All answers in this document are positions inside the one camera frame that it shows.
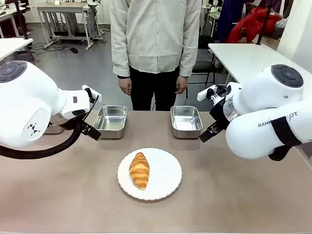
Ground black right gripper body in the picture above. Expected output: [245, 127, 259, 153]
[206, 98, 231, 133]

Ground small white side table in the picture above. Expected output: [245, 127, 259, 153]
[0, 38, 34, 62]

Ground black braided cable sleeve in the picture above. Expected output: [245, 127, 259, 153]
[0, 94, 100, 160]

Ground black strap on arm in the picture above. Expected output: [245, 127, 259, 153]
[268, 116, 303, 162]

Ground golden croissant bread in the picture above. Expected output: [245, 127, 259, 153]
[129, 152, 150, 191]

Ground grey background workbench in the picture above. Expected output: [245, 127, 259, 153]
[36, 1, 98, 51]

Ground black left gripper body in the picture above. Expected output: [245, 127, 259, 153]
[80, 120, 95, 135]

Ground person right hand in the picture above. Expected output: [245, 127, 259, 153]
[118, 76, 133, 96]

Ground person left hand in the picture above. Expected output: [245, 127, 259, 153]
[175, 75, 189, 95]

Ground large white side table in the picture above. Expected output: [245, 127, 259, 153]
[208, 43, 280, 85]

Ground white scalloped plate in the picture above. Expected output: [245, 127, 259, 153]
[117, 147, 183, 201]

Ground person black trousers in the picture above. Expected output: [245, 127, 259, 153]
[128, 65, 180, 111]

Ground person left forearm cream sleeve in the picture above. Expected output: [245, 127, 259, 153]
[179, 34, 197, 78]

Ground person torso cream shirt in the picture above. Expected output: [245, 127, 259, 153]
[109, 0, 202, 74]

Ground red jacket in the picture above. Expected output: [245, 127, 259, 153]
[228, 6, 281, 44]

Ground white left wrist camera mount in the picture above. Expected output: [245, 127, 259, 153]
[81, 84, 102, 103]

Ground person right forearm cream sleeve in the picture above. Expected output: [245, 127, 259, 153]
[111, 34, 130, 79]

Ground white background desk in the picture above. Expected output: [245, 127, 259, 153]
[0, 1, 27, 38]

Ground blue hanging garment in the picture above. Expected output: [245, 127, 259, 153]
[216, 0, 247, 43]

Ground black folding chair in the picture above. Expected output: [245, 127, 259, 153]
[186, 35, 218, 98]

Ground steel rectangular container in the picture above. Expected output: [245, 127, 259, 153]
[43, 121, 65, 135]
[93, 105, 128, 139]
[170, 105, 203, 139]

